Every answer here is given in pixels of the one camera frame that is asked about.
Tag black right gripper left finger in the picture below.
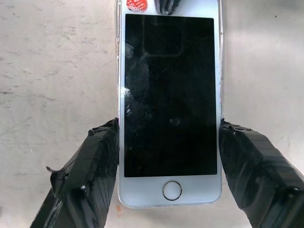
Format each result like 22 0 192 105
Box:
29 117 120 228

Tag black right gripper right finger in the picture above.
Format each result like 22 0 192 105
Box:
218 118 304 228

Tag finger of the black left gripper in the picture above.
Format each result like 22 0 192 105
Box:
153 0 179 15

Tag white smartphone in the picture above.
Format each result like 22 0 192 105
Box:
118 0 223 209

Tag orange round sticker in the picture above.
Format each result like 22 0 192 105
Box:
126 0 148 12

